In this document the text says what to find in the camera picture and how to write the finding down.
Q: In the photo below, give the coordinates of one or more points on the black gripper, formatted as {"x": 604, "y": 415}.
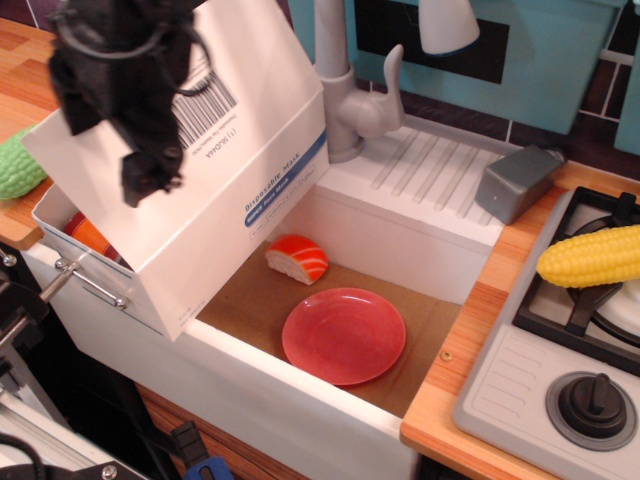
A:
{"x": 125, "y": 66}

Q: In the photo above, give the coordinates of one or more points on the white cardboard mask box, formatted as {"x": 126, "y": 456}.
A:
{"x": 254, "y": 142}

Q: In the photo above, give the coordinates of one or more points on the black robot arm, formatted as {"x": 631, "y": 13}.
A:
{"x": 124, "y": 62}

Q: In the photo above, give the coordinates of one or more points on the orange labelled can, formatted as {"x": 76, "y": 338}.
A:
{"x": 80, "y": 228}

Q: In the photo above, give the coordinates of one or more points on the green toy bitter gourd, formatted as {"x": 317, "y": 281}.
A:
{"x": 20, "y": 172}

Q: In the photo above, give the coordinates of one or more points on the salmon sushi toy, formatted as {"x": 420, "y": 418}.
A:
{"x": 298, "y": 257}

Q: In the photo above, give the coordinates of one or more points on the grey toy faucet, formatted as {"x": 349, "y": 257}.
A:
{"x": 352, "y": 115}

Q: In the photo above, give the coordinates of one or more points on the white toy sink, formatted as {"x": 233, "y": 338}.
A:
{"x": 403, "y": 213}

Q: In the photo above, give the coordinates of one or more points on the red plastic plate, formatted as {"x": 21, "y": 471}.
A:
{"x": 344, "y": 336}

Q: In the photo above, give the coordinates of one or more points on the grey toy block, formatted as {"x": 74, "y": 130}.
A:
{"x": 511, "y": 185}

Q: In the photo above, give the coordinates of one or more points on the teal cabinet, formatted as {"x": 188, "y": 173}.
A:
{"x": 532, "y": 64}

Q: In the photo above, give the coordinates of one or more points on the grey toy stove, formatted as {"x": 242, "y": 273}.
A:
{"x": 546, "y": 331}

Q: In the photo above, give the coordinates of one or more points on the yellow toy corn right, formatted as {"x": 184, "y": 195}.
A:
{"x": 600, "y": 258}

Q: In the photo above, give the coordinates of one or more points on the black stove knob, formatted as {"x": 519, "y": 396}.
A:
{"x": 592, "y": 411}

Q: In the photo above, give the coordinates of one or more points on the blue black clamp handle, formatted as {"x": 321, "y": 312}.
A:
{"x": 199, "y": 464}

